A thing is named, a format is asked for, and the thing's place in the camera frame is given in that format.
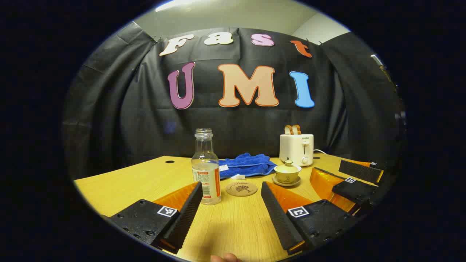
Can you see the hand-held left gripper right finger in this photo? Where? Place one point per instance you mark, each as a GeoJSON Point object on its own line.
{"type": "Point", "coordinates": [278, 222]}

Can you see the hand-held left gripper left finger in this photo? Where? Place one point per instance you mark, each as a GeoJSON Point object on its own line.
{"type": "Point", "coordinates": [187, 218]}

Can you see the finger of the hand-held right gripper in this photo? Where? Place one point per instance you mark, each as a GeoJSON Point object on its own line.
{"type": "Point", "coordinates": [355, 191]}
{"type": "Point", "coordinates": [358, 170]}

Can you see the round cork coaster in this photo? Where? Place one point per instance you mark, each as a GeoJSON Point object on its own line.
{"type": "Point", "coordinates": [241, 189]}

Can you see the cream teacup lid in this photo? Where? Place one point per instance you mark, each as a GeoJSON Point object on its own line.
{"type": "Point", "coordinates": [287, 168]}

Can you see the clear plastic water bottle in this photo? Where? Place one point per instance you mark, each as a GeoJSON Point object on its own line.
{"type": "Point", "coordinates": [205, 160]}

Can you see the cream ceramic saucer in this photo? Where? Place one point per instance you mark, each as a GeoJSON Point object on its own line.
{"type": "Point", "coordinates": [287, 184]}

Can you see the blue towel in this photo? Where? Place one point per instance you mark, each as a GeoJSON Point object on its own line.
{"type": "Point", "coordinates": [247, 165]}

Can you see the white toaster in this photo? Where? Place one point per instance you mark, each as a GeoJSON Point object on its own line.
{"type": "Point", "coordinates": [295, 149]}

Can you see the toast bread slice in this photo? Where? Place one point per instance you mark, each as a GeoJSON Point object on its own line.
{"type": "Point", "coordinates": [297, 129]}
{"type": "Point", "coordinates": [288, 130]}

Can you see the black backdrop cloth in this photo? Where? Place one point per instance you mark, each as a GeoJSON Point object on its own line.
{"type": "Point", "coordinates": [145, 120]}

